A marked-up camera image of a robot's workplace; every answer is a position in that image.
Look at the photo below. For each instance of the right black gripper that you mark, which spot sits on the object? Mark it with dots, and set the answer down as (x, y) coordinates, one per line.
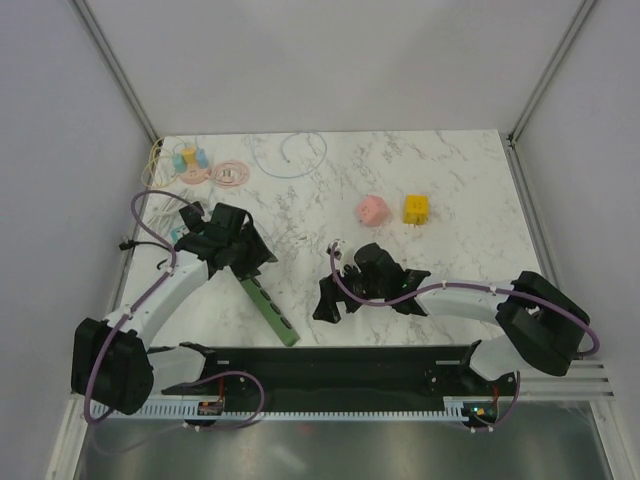
(327, 309)

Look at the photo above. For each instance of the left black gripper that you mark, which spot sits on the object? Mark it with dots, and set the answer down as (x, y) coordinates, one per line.
(259, 253)

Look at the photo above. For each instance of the green power strip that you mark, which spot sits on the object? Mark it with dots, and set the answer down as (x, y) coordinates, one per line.
(274, 317)

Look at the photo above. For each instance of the teal power strip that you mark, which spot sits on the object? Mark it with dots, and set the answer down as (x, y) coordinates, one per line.
(178, 232)

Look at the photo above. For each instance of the pink cube plug adapter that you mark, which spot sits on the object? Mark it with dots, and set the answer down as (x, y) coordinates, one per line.
(373, 211)

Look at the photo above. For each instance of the pink round power socket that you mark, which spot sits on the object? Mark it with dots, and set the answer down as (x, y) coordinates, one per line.
(195, 176)

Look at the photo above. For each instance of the yellow cube plug adapter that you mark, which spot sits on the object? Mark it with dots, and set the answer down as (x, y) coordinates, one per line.
(415, 210)

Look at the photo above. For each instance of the black cube adapter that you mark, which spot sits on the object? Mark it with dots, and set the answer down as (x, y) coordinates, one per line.
(193, 217)

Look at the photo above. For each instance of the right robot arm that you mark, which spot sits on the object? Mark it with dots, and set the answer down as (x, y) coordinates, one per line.
(541, 327)

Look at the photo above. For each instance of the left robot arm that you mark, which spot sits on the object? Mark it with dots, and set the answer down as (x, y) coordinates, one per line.
(112, 362)

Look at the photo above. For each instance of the blue plug on pink socket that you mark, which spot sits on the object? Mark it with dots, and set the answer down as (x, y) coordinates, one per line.
(201, 159)

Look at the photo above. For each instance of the yellow plug on pink socket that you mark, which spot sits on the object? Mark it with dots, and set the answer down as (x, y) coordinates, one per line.
(189, 155)

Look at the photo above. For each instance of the teal plug on pink socket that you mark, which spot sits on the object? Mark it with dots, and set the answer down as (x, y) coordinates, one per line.
(178, 162)

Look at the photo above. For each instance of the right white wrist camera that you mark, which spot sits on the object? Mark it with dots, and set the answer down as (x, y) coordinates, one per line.
(342, 253)

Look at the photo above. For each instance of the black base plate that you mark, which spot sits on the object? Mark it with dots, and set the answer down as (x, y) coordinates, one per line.
(353, 379)

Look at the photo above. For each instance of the white slotted cable duct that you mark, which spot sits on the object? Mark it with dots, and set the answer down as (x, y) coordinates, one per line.
(199, 409)

